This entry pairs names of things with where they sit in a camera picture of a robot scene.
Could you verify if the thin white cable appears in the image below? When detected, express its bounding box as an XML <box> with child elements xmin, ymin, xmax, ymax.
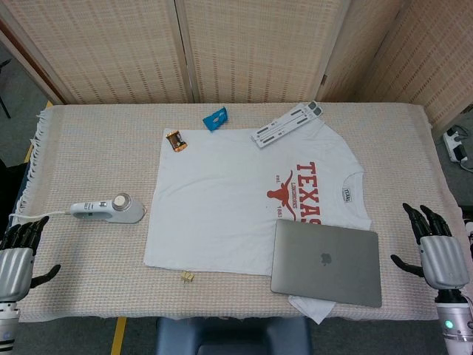
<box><xmin>9</xmin><ymin>209</ymin><xmax>73</xmax><ymax>225</ymax></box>

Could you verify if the white folding laptop stand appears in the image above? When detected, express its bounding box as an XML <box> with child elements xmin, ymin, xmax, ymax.
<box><xmin>251</xmin><ymin>100</ymin><xmax>326</xmax><ymax>151</ymax></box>

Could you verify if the woven folding screen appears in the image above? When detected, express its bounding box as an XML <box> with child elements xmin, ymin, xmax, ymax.
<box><xmin>0</xmin><ymin>0</ymin><xmax>473</xmax><ymax>129</ymax></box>

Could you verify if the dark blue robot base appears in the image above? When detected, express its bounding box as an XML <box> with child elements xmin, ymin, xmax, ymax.
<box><xmin>154</xmin><ymin>316</ymin><xmax>313</xmax><ymax>355</ymax></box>

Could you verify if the white Texas Longhorns T-shirt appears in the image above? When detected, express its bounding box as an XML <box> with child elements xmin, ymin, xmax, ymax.
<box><xmin>143</xmin><ymin>121</ymin><xmax>372</xmax><ymax>325</ymax></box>

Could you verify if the beige woven tablecloth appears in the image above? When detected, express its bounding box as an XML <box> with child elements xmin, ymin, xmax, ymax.
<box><xmin>16</xmin><ymin>101</ymin><xmax>469</xmax><ymax>323</ymax></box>

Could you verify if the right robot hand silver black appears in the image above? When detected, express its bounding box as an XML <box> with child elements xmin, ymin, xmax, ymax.
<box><xmin>390</xmin><ymin>202</ymin><xmax>471</xmax><ymax>305</ymax></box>

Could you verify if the grey closed Apple laptop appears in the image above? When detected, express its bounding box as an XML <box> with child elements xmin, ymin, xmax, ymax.
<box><xmin>270</xmin><ymin>218</ymin><xmax>383</xmax><ymax>308</ymax></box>

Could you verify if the white steam iron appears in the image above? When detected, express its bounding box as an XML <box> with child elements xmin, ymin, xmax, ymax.
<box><xmin>69</xmin><ymin>192</ymin><xmax>146</xmax><ymax>225</ymax></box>

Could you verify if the blue crumpled plastic object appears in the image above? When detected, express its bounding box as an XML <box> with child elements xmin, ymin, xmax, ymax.
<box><xmin>202</xmin><ymin>106</ymin><xmax>231</xmax><ymax>132</ymax></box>

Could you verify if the white power strip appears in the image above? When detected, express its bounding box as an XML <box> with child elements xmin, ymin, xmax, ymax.
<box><xmin>443</xmin><ymin>125</ymin><xmax>470</xmax><ymax>163</ymax></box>

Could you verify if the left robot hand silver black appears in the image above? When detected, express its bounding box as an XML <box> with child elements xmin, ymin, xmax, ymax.
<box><xmin>0</xmin><ymin>216</ymin><xmax>62</xmax><ymax>302</ymax></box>

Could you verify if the brown orange snack wrapper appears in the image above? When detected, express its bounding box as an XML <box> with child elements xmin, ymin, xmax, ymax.
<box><xmin>165</xmin><ymin>129</ymin><xmax>188</xmax><ymax>153</ymax></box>

